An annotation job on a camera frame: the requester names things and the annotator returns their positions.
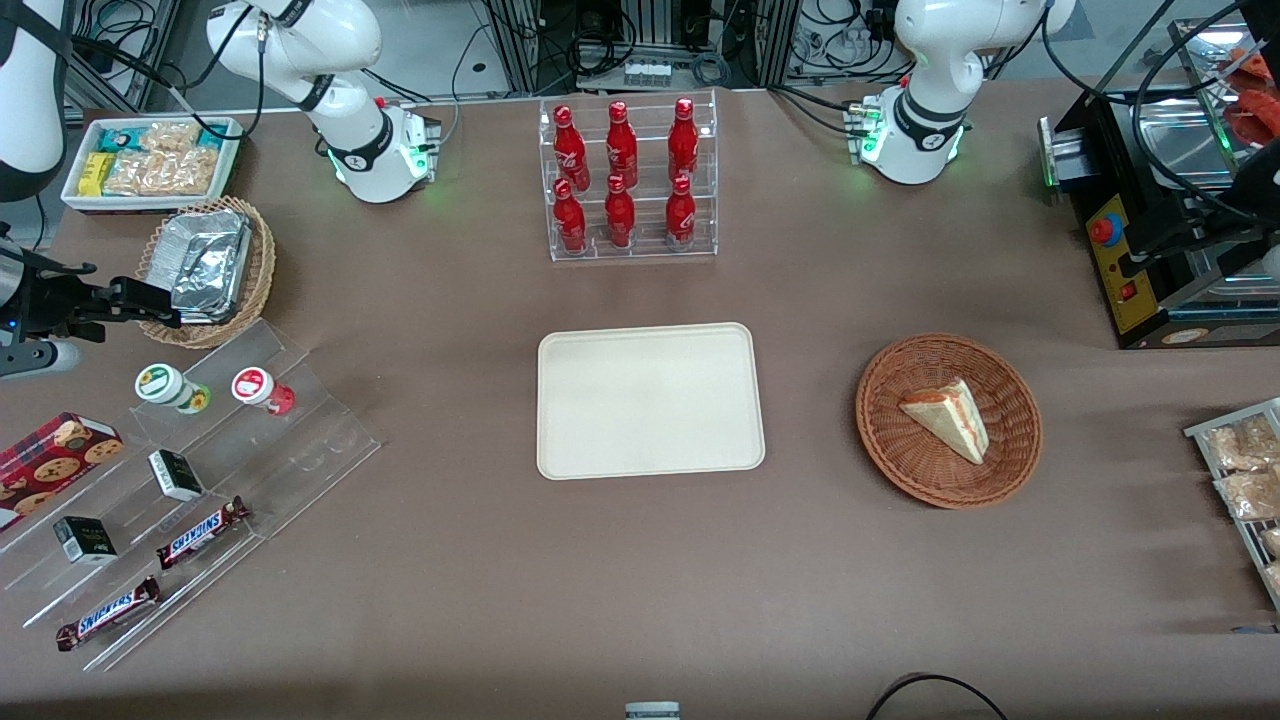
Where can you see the wrapped triangle sandwich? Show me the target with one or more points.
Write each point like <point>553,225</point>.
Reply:
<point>950,415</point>

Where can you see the red plaid cookie box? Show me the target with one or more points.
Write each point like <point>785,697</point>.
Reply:
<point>50,465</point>

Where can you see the clear acrylic tiered stand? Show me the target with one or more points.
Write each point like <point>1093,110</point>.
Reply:
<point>300,450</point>

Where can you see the cream plastic tray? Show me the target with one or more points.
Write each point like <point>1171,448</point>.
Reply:
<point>650,400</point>

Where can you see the brown round wicker basket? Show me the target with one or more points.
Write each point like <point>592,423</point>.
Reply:
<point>900,440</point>

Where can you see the aluminium foil container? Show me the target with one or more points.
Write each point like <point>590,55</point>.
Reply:
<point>205,262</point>

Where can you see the clear rice cracker bag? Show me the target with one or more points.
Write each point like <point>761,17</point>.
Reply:
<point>170,136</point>
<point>165,175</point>

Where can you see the black metal food machine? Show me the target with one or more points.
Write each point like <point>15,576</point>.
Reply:
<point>1130,210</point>

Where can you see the red cola bottle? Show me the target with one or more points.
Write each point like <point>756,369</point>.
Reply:
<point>621,145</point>
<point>568,145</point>
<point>619,215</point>
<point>680,215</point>
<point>569,220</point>
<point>683,140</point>

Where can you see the clear acrylic bottle rack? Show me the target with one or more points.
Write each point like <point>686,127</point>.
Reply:
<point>640,245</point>

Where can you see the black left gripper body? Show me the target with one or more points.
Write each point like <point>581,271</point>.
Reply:
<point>1190,233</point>

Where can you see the snickers chocolate bar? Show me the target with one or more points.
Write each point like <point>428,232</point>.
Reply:
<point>108,612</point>
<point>202,532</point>

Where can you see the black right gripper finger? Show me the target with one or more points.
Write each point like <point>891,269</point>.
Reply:
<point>135,288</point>
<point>150,313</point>

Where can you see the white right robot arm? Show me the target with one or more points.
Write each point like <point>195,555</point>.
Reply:
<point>352,130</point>

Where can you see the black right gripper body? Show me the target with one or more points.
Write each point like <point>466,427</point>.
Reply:
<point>57,303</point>

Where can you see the red food on machine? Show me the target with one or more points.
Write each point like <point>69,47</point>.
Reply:
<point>1252,115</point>

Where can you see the clear bag of crackers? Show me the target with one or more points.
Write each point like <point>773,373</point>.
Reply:
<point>1250,495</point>
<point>1242,445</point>

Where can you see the teal snack pack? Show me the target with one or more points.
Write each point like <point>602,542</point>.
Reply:
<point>118,138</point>
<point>212,136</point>

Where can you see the grey box at table edge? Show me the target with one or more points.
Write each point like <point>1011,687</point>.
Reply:
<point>652,711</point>

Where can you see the light wicker basket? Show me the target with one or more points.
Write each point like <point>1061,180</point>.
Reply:
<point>258,270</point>

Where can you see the white plastic snack bin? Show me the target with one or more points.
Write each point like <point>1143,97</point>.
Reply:
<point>75,195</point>

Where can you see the small black box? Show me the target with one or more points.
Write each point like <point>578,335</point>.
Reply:
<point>85,540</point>
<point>175,475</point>

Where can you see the yellow snack pack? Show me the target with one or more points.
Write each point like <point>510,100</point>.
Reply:
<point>95,173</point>

